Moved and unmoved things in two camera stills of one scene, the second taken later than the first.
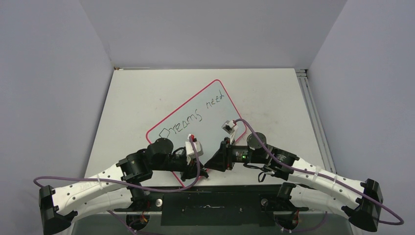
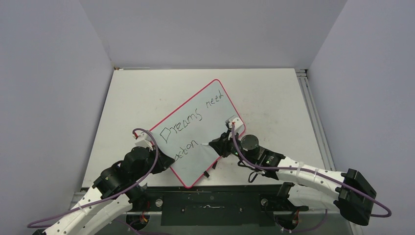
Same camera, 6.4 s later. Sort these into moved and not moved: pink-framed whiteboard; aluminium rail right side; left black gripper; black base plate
Moved: left black gripper
Not moved: black base plate; pink-framed whiteboard; aluminium rail right side
